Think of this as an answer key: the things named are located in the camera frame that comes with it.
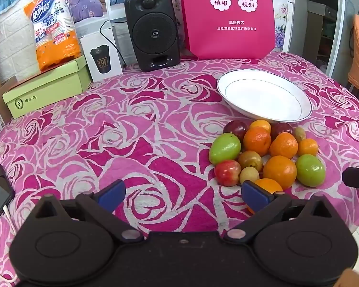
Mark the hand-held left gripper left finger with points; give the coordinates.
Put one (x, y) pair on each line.
(110, 192)

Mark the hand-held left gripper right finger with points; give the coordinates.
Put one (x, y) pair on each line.
(255, 195)

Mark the small tan round fruit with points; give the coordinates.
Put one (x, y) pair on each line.
(249, 175)

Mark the large orange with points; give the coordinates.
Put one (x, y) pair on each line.
(279, 172)

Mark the red round fruit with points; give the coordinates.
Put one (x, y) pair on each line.
(227, 172)

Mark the green oval fruit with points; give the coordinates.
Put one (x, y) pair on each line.
(310, 170)
(225, 148)

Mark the small orange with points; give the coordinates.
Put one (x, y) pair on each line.
(307, 147)
(261, 125)

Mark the small kiwi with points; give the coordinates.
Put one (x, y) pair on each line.
(299, 134)

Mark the white plate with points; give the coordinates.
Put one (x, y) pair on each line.
(266, 95)

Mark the brown-yellow round fruit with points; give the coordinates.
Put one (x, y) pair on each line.
(250, 160)

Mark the purple passion fruit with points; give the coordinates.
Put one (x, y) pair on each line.
(235, 128)
(282, 129)

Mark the pink rose tablecloth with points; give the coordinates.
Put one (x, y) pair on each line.
(137, 125)

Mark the green cardboard box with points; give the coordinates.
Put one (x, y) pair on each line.
(48, 89)

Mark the white box with cup picture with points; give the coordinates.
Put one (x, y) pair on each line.
(103, 56)

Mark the pink printed bag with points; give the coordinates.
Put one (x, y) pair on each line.
(230, 36)

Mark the black speaker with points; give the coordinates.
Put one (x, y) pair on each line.
(154, 33)

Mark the orange paper cup package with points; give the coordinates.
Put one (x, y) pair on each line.
(53, 27)

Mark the purple bedding poster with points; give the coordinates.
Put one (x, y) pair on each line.
(86, 6)

